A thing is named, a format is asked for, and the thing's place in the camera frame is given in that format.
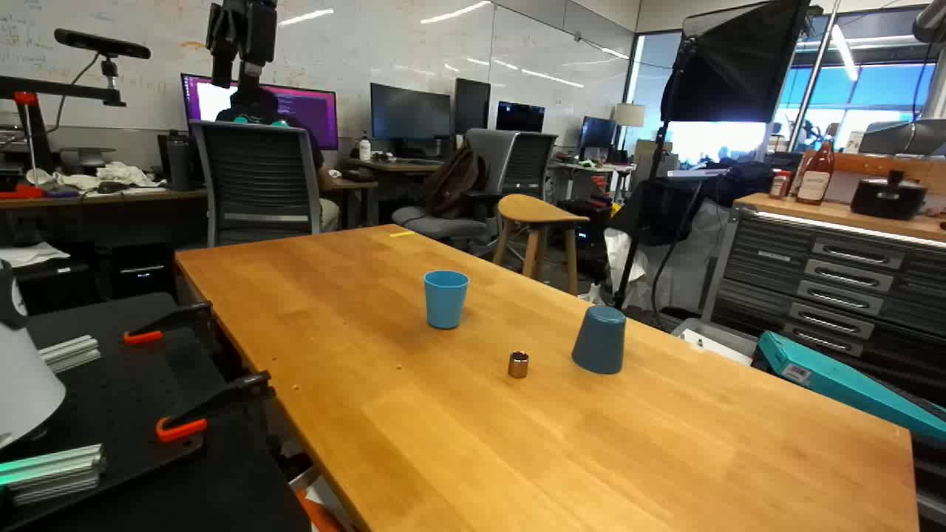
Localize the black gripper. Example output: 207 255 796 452
204 0 278 85

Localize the small silver cylinder object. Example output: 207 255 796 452
510 353 529 378

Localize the light blue upright cup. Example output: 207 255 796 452
422 271 468 332

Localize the dark blue upside-down cup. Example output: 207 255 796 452
572 307 628 376

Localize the black softbox light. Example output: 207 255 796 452
660 0 810 122

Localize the purple lit monitor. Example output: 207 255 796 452
180 73 341 152

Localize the grey mesh office chair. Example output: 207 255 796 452
193 122 322 245

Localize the dark computer monitor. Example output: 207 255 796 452
369 84 453 158

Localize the upper orange-tipped black clamp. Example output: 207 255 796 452
121 305 214 345

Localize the orange-tipped black clamp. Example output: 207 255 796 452
155 373 272 446
121 305 214 345

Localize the wooden stool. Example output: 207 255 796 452
495 193 586 293

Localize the lower orange-tipped black clamp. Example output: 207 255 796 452
155 373 272 446

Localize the teal case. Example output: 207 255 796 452
758 332 946 443

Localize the grey drawer cabinet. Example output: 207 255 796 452
706 193 946 403

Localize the black camera on stand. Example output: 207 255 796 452
54 26 150 107

